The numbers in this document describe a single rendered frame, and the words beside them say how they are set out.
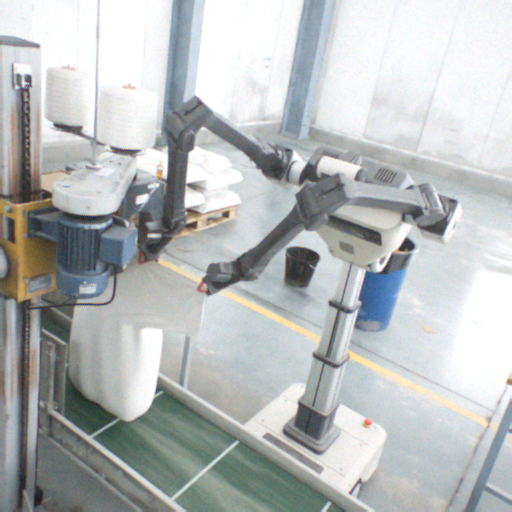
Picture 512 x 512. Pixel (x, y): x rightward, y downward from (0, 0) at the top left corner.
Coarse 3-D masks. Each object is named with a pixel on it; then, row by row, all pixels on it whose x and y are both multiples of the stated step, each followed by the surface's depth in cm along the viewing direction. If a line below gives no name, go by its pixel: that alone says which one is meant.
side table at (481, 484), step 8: (504, 416) 237; (504, 424) 238; (496, 432) 241; (504, 432) 239; (496, 440) 242; (496, 448) 243; (488, 456) 246; (496, 456) 244; (488, 464) 247; (480, 472) 250; (488, 472) 248; (480, 480) 251; (480, 488) 252; (488, 488) 250; (496, 488) 250; (472, 496) 255; (480, 496) 253; (496, 496) 249; (504, 496) 247; (472, 504) 256
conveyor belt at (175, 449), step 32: (64, 416) 219; (96, 416) 221; (160, 416) 227; (192, 416) 230; (128, 448) 209; (160, 448) 211; (192, 448) 214; (224, 448) 217; (160, 480) 198; (192, 480) 200; (224, 480) 202; (256, 480) 205; (288, 480) 207
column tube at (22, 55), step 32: (0, 64) 144; (32, 64) 151; (0, 96) 148; (32, 96) 154; (0, 128) 151; (32, 128) 158; (0, 160) 155; (32, 160) 161; (0, 192) 159; (32, 192) 165; (0, 224) 163; (0, 320) 176; (32, 320) 183; (0, 352) 181; (32, 352) 188; (0, 384) 186; (32, 384) 193; (0, 416) 192; (32, 416) 199; (0, 448) 197; (32, 448) 206; (0, 480) 202; (32, 480) 212
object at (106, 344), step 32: (128, 288) 207; (160, 288) 198; (192, 288) 189; (96, 320) 213; (128, 320) 205; (160, 320) 201; (192, 320) 193; (96, 352) 216; (128, 352) 208; (160, 352) 217; (96, 384) 222; (128, 384) 212; (128, 416) 219
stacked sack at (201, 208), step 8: (224, 192) 554; (232, 192) 562; (208, 200) 526; (216, 200) 533; (224, 200) 541; (232, 200) 550; (192, 208) 521; (200, 208) 519; (208, 208) 522; (216, 208) 533
